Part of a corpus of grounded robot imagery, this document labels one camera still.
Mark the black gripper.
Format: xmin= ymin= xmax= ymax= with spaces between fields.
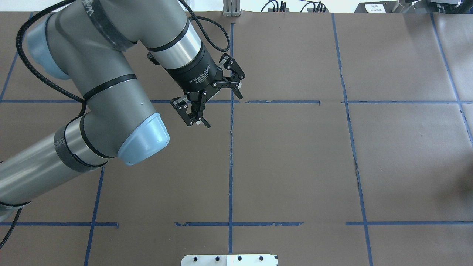
xmin=164 ymin=47 xmax=246 ymax=128

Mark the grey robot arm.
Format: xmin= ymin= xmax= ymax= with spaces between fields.
xmin=0 ymin=0 xmax=245 ymax=221

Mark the aluminium frame post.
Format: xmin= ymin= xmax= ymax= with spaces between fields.
xmin=222 ymin=0 xmax=241 ymax=17

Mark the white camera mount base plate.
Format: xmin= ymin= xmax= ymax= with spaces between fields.
xmin=181 ymin=254 xmax=279 ymax=266

